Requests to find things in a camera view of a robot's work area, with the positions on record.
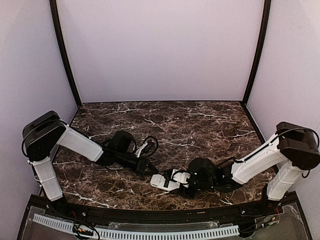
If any white battery cover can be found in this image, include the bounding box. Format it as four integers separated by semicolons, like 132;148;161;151
150;174;166;189

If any white red remote control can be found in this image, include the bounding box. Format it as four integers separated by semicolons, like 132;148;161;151
150;174;180;192

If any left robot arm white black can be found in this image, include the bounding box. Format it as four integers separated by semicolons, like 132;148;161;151
21;110;159;202

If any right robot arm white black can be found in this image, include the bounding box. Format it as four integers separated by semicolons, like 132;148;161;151
177;121;320;201

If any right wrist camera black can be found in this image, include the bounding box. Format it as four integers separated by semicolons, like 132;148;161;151
163;169;191;188

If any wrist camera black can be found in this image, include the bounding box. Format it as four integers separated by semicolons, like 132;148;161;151
134;140;159;158
163;169;191;188

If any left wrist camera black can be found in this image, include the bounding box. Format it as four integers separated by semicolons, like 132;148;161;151
134;140;159;158

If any left camera cable black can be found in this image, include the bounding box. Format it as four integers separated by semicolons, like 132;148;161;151
132;136;159;159

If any right white cable duct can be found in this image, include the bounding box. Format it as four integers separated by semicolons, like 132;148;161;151
97;225;240;240

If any white cable duct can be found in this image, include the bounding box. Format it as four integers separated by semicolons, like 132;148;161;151
97;225;240;240
32;213;74;234

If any black front rail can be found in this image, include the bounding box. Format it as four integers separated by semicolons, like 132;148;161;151
42;199;276;225

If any left white cable duct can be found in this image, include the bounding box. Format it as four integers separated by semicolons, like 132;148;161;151
32;213;74;234

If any left black frame post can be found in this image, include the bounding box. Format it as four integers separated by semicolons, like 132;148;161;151
49;0;82;108

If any black frame post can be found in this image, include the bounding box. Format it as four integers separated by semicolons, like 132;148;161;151
241;0;272;108
49;0;82;108

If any right black frame post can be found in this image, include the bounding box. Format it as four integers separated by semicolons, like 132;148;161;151
241;0;272;108

